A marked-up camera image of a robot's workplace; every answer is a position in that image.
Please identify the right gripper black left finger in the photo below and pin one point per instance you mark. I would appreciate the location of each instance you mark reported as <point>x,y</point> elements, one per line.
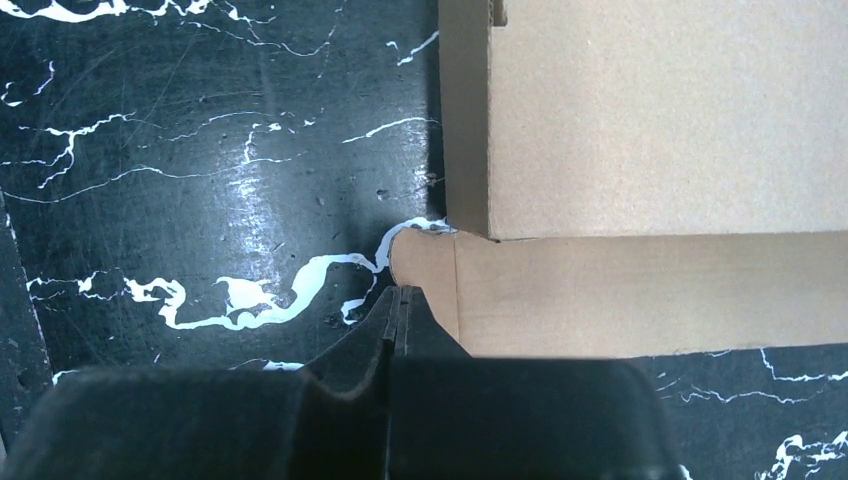
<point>325,420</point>

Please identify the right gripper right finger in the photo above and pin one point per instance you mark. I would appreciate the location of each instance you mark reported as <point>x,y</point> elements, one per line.
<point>456,416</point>

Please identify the brown cardboard box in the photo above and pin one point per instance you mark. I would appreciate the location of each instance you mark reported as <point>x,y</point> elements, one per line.
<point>634,178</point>

